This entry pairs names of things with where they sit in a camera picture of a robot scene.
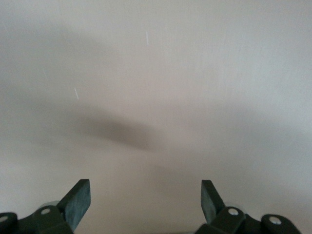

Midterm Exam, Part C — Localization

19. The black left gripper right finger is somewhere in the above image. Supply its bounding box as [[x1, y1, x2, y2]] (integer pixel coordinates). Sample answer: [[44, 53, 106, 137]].
[[195, 179, 303, 234]]

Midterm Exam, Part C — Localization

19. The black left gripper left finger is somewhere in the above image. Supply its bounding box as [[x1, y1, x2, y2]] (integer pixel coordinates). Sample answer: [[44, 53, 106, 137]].
[[0, 179, 91, 234]]

